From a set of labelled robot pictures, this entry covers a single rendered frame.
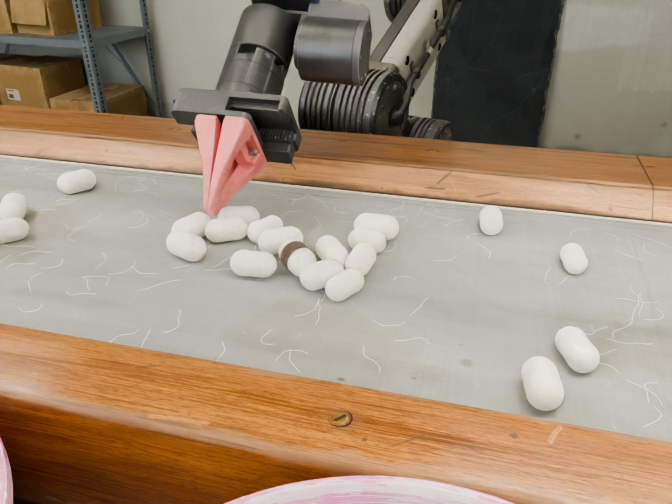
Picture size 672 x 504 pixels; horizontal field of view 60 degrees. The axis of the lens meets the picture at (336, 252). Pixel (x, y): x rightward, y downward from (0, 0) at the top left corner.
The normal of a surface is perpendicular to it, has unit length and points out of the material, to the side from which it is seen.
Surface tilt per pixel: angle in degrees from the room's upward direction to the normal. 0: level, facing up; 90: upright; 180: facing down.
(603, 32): 90
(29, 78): 90
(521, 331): 0
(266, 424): 0
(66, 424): 90
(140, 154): 45
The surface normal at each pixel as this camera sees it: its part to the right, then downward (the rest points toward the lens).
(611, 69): -0.34, 0.45
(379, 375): 0.00, -0.87
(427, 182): -0.18, -0.29
